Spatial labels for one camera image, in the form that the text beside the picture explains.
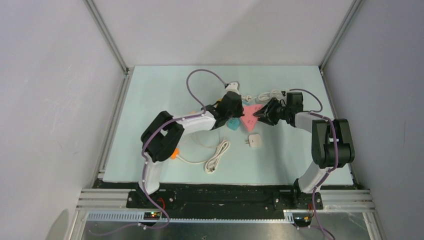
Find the left circuit board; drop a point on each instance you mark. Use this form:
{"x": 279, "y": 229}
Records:
{"x": 152, "y": 215}

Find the orange power strip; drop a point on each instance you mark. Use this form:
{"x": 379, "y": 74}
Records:
{"x": 175, "y": 154}

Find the pink triangular power strip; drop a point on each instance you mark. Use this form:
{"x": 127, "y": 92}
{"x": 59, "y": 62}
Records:
{"x": 248, "y": 120}

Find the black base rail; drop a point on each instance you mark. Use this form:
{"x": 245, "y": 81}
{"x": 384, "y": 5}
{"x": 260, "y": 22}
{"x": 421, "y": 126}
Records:
{"x": 219, "y": 201}

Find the circuit board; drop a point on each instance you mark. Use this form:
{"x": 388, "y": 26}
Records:
{"x": 152, "y": 215}
{"x": 302, "y": 221}

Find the white plug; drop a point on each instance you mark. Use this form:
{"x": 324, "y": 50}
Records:
{"x": 254, "y": 141}

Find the blue power strip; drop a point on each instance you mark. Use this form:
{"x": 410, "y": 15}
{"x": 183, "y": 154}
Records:
{"x": 233, "y": 123}

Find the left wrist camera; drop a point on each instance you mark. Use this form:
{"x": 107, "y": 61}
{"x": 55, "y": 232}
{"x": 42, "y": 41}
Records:
{"x": 233, "y": 86}

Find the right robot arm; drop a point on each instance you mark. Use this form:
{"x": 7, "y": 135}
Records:
{"x": 332, "y": 145}

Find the right circuit board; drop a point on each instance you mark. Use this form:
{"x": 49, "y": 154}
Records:
{"x": 302, "y": 221}

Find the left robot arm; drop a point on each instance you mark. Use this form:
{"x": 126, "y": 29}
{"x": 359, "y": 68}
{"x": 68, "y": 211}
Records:
{"x": 162, "y": 136}

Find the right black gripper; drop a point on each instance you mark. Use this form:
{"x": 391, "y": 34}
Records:
{"x": 269, "y": 118}

